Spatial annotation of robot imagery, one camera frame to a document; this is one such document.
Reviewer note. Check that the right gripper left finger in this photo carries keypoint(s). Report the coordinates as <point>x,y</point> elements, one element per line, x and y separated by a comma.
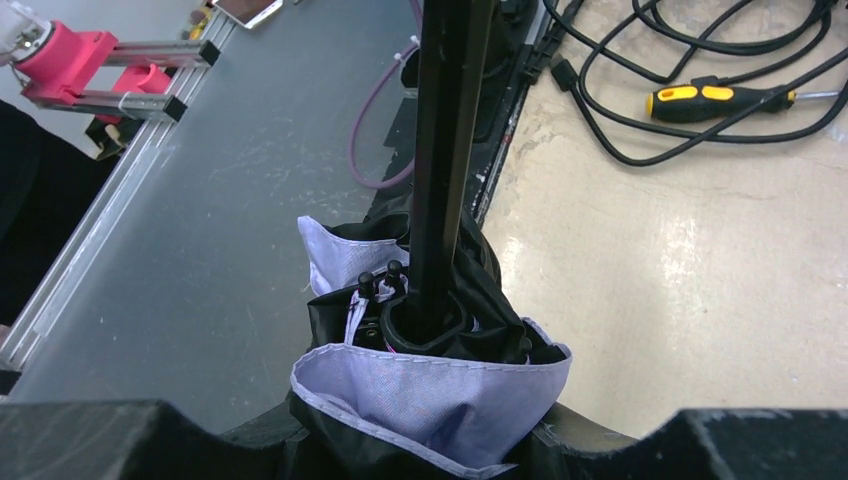
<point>147,439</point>

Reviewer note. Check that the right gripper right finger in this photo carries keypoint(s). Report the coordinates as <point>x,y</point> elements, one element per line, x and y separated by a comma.
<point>709,443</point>

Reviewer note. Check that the lilac black folding umbrella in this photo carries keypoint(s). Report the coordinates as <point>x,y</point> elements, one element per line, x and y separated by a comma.
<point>419,366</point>

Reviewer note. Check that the yellow black screwdriver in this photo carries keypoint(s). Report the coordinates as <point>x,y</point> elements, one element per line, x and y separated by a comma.
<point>689,103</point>

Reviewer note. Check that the aluminium frame rail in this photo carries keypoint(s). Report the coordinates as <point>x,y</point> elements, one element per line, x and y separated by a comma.
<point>50,298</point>

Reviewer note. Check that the pink bracket fixture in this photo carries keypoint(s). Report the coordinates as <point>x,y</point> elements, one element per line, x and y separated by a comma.
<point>92,71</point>

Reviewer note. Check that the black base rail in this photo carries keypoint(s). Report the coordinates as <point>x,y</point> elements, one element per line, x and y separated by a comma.
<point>517,28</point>

